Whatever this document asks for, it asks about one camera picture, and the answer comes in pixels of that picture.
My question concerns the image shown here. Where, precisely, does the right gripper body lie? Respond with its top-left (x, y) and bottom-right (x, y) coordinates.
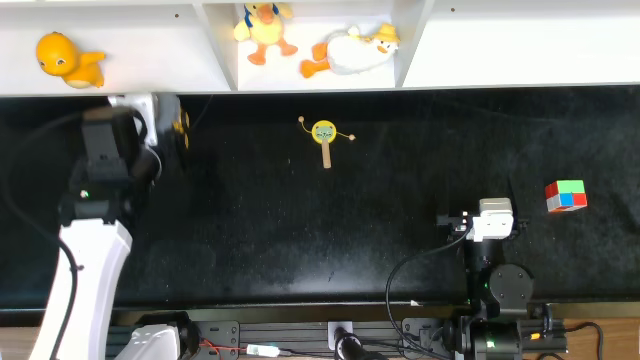
top-left (435, 211), bottom-right (474, 237)

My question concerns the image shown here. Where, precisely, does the grey and yellow toy truck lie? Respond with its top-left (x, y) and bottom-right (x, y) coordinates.
top-left (156, 93), bottom-right (193, 152)

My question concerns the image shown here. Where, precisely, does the many-coloured puzzle cube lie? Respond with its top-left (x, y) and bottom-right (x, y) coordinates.
top-left (543, 179), bottom-right (589, 215)

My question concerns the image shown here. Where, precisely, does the yellow rattle drum toy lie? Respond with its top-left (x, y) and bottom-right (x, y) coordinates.
top-left (297, 115), bottom-right (357, 170)

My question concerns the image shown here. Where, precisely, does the white plush duck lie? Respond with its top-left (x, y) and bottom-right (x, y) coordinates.
top-left (299, 22), bottom-right (402, 80)

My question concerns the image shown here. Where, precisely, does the yellow plush duck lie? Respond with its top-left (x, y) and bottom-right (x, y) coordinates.
top-left (232, 2), bottom-right (300, 67)

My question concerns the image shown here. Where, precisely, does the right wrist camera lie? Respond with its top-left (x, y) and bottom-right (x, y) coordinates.
top-left (468, 196), bottom-right (516, 244)

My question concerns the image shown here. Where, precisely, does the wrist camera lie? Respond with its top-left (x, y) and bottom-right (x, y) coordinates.
top-left (468, 196), bottom-right (516, 244)
top-left (106, 93), bottom-right (159, 147)

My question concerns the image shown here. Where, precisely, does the black cable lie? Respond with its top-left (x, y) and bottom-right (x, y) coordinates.
top-left (0, 110), bottom-right (87, 360)
top-left (384, 227), bottom-right (474, 360)

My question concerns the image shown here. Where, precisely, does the mounting rail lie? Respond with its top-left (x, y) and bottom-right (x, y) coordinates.
top-left (103, 303), bottom-right (606, 360)

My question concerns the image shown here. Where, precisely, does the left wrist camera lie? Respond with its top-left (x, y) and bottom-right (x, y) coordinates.
top-left (106, 93), bottom-right (159, 147)

